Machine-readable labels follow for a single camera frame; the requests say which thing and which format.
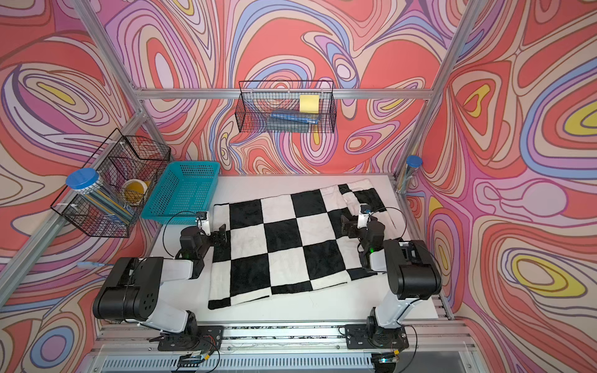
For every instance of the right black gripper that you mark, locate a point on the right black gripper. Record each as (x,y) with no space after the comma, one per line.
(351,225)

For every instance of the yellow white cup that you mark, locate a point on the yellow white cup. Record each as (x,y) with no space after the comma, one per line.
(133,191)

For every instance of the left black wire basket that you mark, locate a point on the left black wire basket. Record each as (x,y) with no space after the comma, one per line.
(118,159)

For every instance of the blue lid clear jar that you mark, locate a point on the blue lid clear jar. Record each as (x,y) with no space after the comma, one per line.
(88,183)

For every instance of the blue pen in basket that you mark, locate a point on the blue pen in basket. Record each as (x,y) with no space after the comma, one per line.
(302,118)

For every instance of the yellow sticky note pad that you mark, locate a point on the yellow sticky note pad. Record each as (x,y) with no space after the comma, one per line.
(309,104)

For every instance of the teal plastic basket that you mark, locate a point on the teal plastic basket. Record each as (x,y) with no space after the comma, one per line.
(184,189)

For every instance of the black wire basket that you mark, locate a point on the black wire basket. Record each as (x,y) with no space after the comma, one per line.
(118,159)
(259,98)

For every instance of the back black wire basket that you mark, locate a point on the back black wire basket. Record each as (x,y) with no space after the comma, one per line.
(259,98)

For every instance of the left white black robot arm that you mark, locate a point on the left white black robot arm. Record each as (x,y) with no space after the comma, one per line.
(131,293)

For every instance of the aluminium rail front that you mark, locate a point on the aluminium rail front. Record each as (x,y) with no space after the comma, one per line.
(238,338)

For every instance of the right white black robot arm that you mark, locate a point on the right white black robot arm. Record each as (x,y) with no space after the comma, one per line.
(412,276)

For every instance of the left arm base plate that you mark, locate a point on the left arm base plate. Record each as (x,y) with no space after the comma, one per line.
(200,338)

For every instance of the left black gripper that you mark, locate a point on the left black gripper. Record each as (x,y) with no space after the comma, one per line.
(217,235)

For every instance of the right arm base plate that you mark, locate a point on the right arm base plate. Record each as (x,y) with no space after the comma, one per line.
(363,337)

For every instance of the black white checkered pillowcase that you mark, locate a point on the black white checkered pillowcase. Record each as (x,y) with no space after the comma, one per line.
(290,243)

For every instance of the blue cap tube on frame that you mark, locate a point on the blue cap tube on frame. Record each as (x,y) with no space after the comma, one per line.
(413,163)

